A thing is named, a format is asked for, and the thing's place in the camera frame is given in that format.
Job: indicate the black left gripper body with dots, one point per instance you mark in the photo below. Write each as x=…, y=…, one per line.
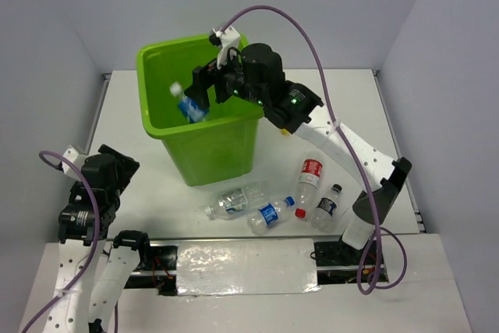
x=126, y=168

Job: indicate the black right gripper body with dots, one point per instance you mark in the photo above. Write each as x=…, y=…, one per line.
x=230, y=82

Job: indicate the blue label bottle white cap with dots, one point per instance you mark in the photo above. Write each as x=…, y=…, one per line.
x=189, y=109

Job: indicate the red label bottle red cap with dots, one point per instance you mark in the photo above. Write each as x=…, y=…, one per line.
x=307, y=183

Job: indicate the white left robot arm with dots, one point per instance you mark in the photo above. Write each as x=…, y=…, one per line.
x=92, y=269

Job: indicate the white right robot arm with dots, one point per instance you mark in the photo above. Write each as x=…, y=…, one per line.
x=302, y=112

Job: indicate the green plastic bin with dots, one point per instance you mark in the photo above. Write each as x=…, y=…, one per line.
x=220, y=143

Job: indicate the green label clear bottle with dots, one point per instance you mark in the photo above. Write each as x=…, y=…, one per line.
x=237, y=201

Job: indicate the black label bottle black cap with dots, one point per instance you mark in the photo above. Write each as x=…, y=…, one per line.
x=322, y=217

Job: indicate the silver foil sheet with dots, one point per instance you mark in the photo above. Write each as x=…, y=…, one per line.
x=246, y=267

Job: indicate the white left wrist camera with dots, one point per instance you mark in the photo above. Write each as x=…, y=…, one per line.
x=76, y=157

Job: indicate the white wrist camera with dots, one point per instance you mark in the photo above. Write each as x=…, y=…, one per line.
x=226, y=40
x=76, y=157

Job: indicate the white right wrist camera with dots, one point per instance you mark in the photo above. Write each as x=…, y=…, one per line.
x=226, y=40

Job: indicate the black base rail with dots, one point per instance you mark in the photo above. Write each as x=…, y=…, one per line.
x=336, y=264

